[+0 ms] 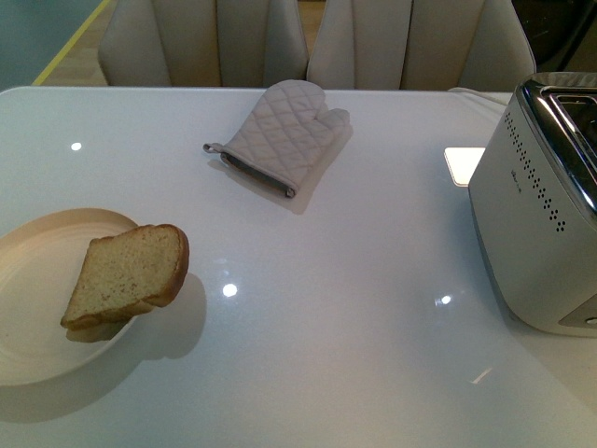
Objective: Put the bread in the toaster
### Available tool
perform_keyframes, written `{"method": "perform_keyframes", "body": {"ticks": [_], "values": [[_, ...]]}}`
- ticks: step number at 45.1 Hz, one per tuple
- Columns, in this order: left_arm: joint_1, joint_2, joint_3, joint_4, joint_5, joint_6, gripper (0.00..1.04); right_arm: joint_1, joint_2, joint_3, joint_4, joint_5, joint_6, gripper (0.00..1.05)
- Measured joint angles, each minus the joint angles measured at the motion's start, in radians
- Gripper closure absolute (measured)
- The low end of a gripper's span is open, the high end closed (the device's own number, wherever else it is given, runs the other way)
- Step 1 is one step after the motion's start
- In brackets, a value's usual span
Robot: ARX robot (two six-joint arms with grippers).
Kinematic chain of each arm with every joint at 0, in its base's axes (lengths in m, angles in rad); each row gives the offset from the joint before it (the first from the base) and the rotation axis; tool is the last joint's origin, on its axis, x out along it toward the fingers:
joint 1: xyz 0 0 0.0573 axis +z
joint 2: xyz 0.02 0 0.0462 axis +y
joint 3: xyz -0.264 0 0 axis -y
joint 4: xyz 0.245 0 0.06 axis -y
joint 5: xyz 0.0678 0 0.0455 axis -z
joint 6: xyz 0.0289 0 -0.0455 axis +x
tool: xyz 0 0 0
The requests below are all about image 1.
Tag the beige upholstered chair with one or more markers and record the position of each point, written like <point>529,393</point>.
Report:
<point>420,46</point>
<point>238,44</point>

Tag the slice of brown bread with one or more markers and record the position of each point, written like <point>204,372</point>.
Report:
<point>127,275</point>

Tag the left beige upholstered chair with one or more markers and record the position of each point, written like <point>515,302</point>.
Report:
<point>238,44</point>

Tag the beige round plate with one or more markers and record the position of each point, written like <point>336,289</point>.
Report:
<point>40,263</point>

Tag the dark object behind chair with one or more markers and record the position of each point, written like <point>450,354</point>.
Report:
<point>562,34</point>

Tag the right beige upholstered chair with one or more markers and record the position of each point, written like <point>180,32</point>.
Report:
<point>420,46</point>

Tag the silver white toaster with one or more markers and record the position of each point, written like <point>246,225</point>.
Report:
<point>533,197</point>

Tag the grey quilted oven mitt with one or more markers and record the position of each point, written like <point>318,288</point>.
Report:
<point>286,134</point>

